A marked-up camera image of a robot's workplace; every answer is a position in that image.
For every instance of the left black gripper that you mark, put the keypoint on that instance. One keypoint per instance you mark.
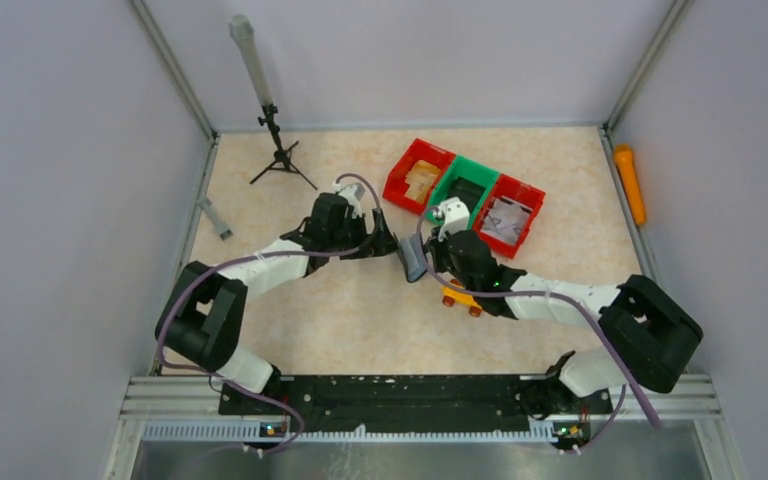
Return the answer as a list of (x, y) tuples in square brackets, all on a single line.
[(384, 244)]

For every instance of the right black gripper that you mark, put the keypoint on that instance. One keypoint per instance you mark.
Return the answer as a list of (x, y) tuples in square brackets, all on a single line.
[(436, 246)]

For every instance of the black leather card holder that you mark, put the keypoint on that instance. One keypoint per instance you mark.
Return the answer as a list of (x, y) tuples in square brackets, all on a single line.
[(411, 255)]

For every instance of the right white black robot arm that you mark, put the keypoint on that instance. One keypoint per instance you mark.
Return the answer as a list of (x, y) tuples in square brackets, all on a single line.
[(646, 338)]

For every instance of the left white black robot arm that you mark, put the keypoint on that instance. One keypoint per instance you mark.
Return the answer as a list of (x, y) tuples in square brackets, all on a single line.
[(202, 319)]

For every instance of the yellow toy brick car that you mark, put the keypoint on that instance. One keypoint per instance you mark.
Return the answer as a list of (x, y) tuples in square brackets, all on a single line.
[(450, 298)]

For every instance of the red bin with wooden blocks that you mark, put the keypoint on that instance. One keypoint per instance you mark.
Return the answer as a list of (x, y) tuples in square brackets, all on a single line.
[(411, 181)]

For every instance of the black items in green bin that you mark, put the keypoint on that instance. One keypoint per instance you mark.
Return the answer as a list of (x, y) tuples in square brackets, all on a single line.
[(466, 191)]

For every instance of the red bin with plastic bags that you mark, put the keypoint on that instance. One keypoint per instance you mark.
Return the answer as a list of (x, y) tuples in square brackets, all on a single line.
[(505, 217)]

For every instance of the green plastic bin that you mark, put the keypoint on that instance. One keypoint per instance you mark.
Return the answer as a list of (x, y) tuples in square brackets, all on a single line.
[(464, 167)]

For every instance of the small grey tool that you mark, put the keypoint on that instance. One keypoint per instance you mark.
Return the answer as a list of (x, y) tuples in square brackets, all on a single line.
[(221, 227)]

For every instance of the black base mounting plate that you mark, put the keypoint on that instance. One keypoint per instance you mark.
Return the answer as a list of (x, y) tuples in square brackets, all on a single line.
[(415, 403)]

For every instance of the orange flashlight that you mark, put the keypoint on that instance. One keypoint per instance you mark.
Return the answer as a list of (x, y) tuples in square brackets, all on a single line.
[(623, 157)]

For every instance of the black tripod with grey tube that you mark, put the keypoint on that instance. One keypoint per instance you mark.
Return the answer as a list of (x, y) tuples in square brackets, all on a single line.
[(242, 33)]

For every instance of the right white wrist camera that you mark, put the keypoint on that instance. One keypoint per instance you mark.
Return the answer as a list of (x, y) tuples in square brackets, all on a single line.
[(454, 216)]

